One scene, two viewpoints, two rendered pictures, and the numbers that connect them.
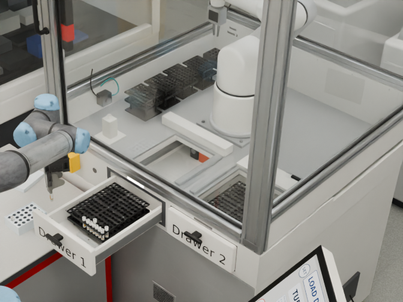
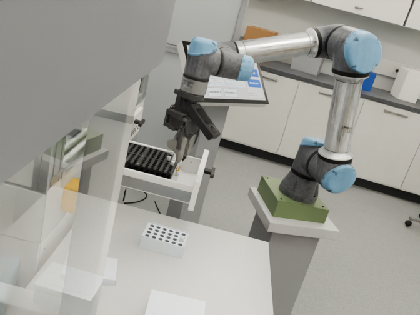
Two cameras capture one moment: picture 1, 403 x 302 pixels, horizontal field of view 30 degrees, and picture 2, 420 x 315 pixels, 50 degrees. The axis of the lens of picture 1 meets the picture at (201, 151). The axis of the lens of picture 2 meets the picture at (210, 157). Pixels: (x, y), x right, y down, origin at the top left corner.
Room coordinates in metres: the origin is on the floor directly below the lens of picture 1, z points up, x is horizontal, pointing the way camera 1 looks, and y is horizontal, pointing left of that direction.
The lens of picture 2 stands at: (2.70, 1.51, 1.47)
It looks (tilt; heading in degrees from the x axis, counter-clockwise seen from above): 21 degrees down; 230
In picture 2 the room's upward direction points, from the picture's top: 15 degrees clockwise
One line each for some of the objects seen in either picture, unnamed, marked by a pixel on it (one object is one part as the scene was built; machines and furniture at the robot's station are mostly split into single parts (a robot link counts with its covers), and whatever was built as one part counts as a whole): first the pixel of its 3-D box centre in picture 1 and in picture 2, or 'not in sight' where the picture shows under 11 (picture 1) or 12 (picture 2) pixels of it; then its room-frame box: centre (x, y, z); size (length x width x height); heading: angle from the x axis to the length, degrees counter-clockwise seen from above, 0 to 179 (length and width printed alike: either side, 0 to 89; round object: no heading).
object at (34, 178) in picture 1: (25, 178); (90, 268); (2.28, 0.67, 0.77); 0.13 x 0.09 x 0.02; 153
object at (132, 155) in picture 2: (108, 214); (141, 164); (1.98, 0.31, 0.87); 0.22 x 0.18 x 0.06; 140
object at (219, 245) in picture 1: (200, 239); (130, 127); (1.87, -0.01, 0.87); 0.29 x 0.02 x 0.11; 50
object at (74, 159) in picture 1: (68, 160); not in sight; (2.27, 0.50, 0.88); 0.07 x 0.05 x 0.07; 50
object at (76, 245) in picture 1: (63, 241); (199, 178); (1.82, 0.44, 0.87); 0.29 x 0.02 x 0.11; 50
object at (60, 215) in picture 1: (110, 214); (138, 164); (1.98, 0.30, 0.86); 0.40 x 0.26 x 0.06; 140
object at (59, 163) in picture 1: (53, 154); (185, 112); (1.97, 0.48, 1.12); 0.09 x 0.08 x 0.12; 110
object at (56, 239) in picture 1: (56, 238); (209, 171); (1.80, 0.45, 0.91); 0.07 x 0.04 x 0.01; 50
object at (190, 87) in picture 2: not in sight; (193, 85); (1.97, 0.49, 1.20); 0.08 x 0.08 x 0.05
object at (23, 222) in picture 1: (26, 218); (164, 239); (2.04, 0.62, 0.78); 0.12 x 0.08 x 0.04; 138
